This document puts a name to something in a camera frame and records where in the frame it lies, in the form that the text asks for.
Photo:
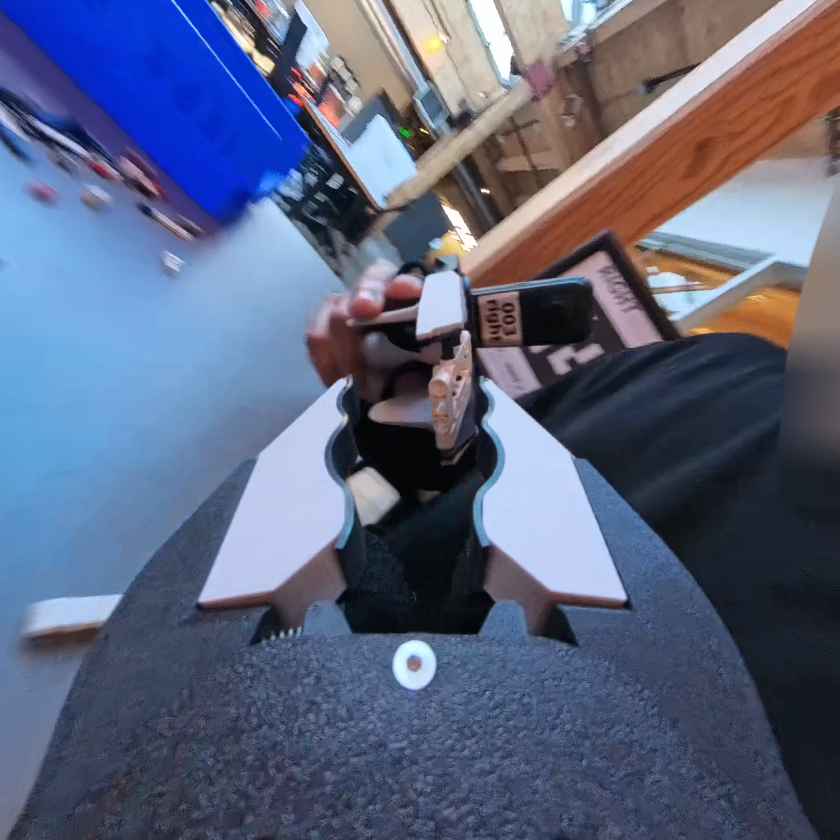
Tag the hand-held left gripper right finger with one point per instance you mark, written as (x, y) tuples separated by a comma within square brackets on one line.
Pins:
[(551, 525)]

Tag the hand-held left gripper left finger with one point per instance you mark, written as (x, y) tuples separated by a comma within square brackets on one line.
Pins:
[(282, 525)]

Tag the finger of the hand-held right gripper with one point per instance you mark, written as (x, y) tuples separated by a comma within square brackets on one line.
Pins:
[(407, 413), (443, 305)]

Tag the thin white lego beam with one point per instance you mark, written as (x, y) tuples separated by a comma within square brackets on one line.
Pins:
[(453, 394)]

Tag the pile of small lego pieces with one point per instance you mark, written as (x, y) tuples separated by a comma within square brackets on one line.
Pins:
[(95, 195)]

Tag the person's right hand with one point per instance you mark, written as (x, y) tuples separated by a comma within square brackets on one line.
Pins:
[(334, 341)]

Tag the framed marker sign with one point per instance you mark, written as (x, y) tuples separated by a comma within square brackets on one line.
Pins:
[(623, 308)]

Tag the blue plastic bin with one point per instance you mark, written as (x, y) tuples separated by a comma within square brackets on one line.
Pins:
[(164, 85)]

